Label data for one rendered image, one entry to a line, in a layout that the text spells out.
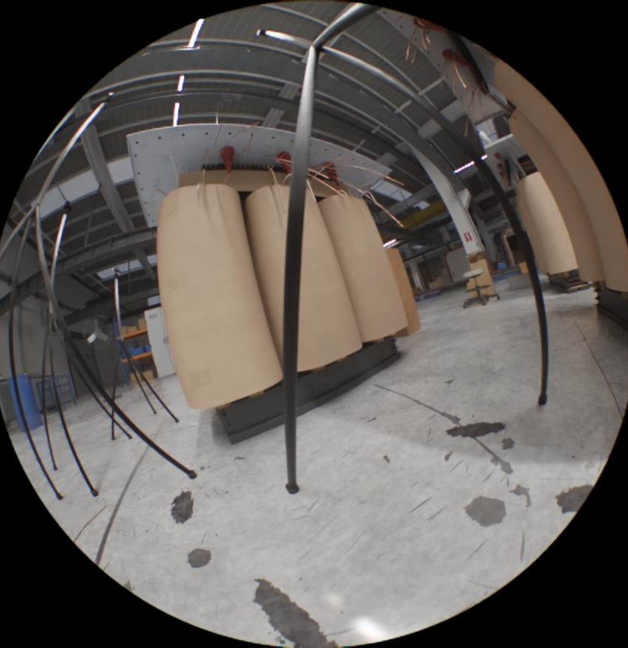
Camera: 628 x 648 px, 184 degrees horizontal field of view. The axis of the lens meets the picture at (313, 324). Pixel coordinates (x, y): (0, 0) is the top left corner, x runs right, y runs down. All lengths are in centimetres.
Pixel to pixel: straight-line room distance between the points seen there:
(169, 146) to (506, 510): 154
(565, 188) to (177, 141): 184
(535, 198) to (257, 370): 258
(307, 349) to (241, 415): 39
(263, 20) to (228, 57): 554
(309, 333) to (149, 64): 464
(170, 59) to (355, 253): 435
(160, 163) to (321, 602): 149
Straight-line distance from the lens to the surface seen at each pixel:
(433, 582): 39
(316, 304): 79
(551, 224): 238
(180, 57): 445
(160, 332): 576
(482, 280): 350
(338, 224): 115
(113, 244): 878
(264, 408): 85
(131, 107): 710
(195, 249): 75
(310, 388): 92
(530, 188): 245
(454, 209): 1142
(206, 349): 66
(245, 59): 444
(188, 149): 117
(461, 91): 176
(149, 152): 118
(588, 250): 132
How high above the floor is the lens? 38
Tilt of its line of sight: level
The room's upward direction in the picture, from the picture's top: 16 degrees counter-clockwise
